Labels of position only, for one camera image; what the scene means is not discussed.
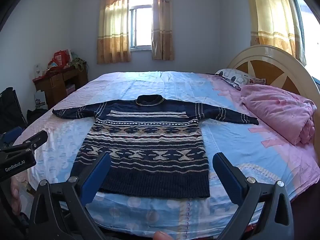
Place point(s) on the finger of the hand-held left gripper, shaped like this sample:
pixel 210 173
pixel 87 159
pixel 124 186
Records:
pixel 35 140

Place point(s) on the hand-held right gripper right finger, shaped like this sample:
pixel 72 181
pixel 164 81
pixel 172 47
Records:
pixel 230 177

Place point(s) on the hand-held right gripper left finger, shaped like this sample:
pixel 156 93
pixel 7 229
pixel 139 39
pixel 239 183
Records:
pixel 96 177

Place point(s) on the navy patterned knit sweater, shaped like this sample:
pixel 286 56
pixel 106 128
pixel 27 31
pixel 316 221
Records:
pixel 150 135

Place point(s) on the person's left hand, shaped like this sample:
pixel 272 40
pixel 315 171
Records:
pixel 15 192

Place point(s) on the person's right hand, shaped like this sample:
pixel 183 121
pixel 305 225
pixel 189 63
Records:
pixel 162 236

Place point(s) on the black bag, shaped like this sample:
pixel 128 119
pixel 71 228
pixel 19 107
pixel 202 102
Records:
pixel 35 116

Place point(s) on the white printed paper bag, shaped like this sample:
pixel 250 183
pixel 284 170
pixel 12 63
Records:
pixel 40 101

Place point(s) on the black chair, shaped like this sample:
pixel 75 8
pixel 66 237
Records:
pixel 10 107

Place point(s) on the pink folded quilt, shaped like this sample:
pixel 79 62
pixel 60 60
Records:
pixel 275 110

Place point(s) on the red gift bag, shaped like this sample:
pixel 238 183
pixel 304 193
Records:
pixel 61 57

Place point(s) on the green cloth bundle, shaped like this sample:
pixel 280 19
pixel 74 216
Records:
pixel 78 62

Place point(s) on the white patterned pillow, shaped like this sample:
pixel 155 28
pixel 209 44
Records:
pixel 235 76

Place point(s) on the blue and pink bed sheet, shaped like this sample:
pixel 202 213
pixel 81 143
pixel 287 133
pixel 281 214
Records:
pixel 155 85

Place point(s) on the cream and wood headboard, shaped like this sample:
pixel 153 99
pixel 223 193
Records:
pixel 270 55

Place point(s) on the beige patterned curtain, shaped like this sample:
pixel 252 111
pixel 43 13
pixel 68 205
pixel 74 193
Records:
pixel 272 17
pixel 112 30
pixel 162 25

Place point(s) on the small bright window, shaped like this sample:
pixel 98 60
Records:
pixel 142 25

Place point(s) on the large bright window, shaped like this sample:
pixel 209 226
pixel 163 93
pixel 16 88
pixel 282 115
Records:
pixel 308 30

